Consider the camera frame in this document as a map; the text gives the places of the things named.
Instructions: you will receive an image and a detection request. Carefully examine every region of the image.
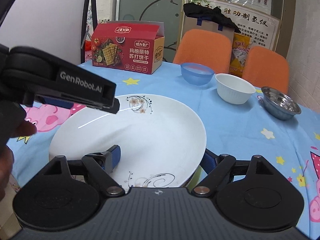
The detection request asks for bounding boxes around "green plate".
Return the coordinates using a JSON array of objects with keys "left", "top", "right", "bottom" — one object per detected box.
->
[{"left": 185, "top": 166, "right": 202, "bottom": 191}]

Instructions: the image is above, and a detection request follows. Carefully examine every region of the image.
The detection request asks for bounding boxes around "white floral plate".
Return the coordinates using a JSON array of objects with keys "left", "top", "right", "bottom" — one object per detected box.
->
[{"left": 49, "top": 94, "right": 207, "bottom": 190}]

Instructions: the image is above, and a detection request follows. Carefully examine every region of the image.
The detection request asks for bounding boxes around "blue translucent plastic bowl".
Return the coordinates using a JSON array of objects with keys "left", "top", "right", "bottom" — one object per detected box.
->
[{"left": 181, "top": 63, "right": 215, "bottom": 86}]

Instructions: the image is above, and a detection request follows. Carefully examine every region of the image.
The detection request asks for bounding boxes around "person's left hand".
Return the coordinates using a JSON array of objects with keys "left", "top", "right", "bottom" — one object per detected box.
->
[{"left": 0, "top": 120, "right": 37, "bottom": 200}]

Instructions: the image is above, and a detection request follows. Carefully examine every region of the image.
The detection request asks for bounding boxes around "blue cartoon pig tablecloth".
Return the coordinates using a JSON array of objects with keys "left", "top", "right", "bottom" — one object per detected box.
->
[{"left": 6, "top": 60, "right": 320, "bottom": 239}]

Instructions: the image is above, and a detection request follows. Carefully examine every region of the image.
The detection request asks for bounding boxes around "white bowl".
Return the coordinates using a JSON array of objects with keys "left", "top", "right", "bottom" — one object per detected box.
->
[{"left": 215, "top": 73, "right": 256, "bottom": 105}]

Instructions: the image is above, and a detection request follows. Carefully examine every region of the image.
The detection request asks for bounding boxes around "stainless steel bowl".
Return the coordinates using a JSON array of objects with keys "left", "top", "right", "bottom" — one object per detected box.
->
[{"left": 261, "top": 87, "right": 302, "bottom": 121}]

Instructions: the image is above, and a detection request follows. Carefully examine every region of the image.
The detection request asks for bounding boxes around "black metal rack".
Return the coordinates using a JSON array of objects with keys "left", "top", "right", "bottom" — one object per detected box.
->
[{"left": 80, "top": 0, "right": 98, "bottom": 63}]

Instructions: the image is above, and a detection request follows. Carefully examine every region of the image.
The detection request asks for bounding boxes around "right orange chair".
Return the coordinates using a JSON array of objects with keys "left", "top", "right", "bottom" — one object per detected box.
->
[{"left": 242, "top": 46, "right": 289, "bottom": 94}]

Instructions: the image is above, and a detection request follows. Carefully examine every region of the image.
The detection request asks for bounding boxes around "orange chair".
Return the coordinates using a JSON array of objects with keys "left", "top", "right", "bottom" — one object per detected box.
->
[
  {"left": 173, "top": 29, "right": 232, "bottom": 74},
  {"left": 242, "top": 46, "right": 289, "bottom": 94}
]

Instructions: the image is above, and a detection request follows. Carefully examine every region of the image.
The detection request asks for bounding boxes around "red cracker box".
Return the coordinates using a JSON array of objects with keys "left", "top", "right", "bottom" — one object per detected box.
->
[{"left": 91, "top": 21, "right": 165, "bottom": 74}]

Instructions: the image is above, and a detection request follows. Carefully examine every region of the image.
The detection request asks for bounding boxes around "left orange chair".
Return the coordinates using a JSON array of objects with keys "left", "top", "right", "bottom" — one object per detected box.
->
[{"left": 173, "top": 29, "right": 232, "bottom": 74}]

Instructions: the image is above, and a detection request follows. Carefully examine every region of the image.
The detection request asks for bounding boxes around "yellow snack bag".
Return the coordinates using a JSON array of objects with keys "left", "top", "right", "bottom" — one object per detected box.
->
[{"left": 229, "top": 33, "right": 252, "bottom": 77}]

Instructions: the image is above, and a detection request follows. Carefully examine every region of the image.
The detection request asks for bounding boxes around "white poster board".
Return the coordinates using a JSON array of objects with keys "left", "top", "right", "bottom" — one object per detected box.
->
[{"left": 185, "top": 0, "right": 281, "bottom": 50}]

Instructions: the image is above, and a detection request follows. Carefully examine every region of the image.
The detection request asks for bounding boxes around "brown paper bag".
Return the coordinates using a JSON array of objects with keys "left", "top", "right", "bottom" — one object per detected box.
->
[{"left": 177, "top": 15, "right": 234, "bottom": 45}]

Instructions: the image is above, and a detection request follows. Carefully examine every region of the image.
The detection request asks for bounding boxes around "black cloth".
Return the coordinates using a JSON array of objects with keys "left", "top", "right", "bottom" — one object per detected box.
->
[{"left": 183, "top": 3, "right": 241, "bottom": 34}]

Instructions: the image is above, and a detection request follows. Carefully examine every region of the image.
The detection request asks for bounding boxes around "glass door with cartoon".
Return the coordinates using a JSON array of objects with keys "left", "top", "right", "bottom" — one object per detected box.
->
[{"left": 116, "top": 0, "right": 182, "bottom": 62}]

